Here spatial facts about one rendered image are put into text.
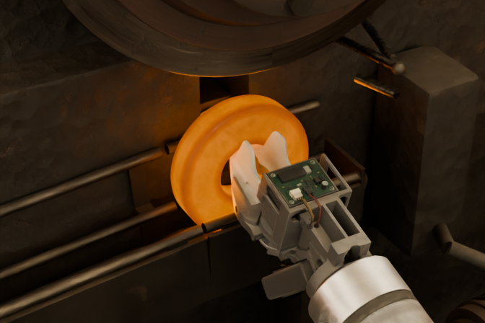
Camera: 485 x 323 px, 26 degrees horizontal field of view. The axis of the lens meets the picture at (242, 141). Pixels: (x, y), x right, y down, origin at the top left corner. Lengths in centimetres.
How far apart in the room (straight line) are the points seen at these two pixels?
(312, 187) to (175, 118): 20
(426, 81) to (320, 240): 28
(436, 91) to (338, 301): 32
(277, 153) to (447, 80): 23
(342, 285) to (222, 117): 23
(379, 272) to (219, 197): 23
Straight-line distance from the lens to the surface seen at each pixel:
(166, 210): 113
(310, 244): 100
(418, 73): 119
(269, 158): 109
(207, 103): 117
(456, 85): 118
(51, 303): 104
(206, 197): 110
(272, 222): 102
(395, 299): 94
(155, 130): 111
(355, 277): 95
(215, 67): 99
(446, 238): 126
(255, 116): 108
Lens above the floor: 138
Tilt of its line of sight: 33 degrees down
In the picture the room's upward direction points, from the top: straight up
